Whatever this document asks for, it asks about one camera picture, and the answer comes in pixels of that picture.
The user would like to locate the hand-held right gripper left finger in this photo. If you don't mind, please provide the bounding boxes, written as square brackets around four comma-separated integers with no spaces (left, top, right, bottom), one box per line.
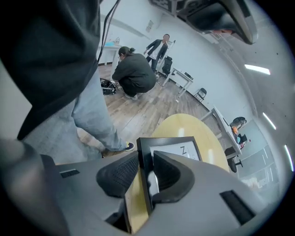
[55,151,139,236]

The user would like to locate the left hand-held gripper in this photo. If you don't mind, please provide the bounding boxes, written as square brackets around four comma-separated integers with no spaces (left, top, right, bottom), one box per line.
[149,0,259,45]

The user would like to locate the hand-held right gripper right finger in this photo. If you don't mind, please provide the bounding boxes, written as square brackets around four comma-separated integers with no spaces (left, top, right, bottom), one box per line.
[138,151,269,236]

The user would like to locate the framed picture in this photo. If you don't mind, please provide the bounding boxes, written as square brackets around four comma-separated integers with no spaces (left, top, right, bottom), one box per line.
[136,136,203,216]

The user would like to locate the black office chair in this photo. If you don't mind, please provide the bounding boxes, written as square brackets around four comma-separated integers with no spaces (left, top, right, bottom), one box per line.
[224,147,244,174]
[162,56,174,77]

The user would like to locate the group of ceiling strip lights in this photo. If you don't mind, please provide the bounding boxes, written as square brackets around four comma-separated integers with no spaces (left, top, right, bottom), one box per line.
[244,64,295,173]

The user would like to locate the person's left shoe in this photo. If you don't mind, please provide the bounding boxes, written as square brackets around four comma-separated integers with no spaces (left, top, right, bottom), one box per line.
[123,141,136,153]

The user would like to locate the small white desk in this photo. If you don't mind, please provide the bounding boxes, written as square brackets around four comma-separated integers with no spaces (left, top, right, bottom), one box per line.
[162,67,195,98]

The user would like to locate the yellow round table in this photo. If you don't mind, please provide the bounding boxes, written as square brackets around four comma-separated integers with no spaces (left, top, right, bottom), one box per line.
[124,113,231,234]

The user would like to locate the frosted glass partition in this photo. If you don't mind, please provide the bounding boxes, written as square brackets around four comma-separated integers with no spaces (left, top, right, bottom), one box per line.
[239,119,281,187]

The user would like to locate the black folding chair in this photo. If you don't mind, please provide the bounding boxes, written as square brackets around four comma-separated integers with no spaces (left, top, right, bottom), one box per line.
[194,88,207,106]

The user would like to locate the large white desk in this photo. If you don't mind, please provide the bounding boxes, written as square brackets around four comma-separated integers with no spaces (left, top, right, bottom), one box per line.
[200,106,243,158]

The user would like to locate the grey machine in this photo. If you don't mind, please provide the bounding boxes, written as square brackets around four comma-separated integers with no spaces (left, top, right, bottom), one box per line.
[230,116,248,127]

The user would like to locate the person's grey jeans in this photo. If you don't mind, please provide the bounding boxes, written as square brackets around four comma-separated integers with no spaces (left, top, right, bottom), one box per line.
[22,69,130,163]

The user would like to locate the black equipment case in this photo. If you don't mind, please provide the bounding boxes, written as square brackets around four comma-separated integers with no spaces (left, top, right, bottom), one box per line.
[100,77,118,95]

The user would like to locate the person's black t-shirt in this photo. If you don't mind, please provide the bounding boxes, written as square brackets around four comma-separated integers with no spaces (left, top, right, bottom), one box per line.
[0,0,102,140]

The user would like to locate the black cable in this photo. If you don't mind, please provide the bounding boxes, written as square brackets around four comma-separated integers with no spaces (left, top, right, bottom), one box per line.
[97,0,122,63]

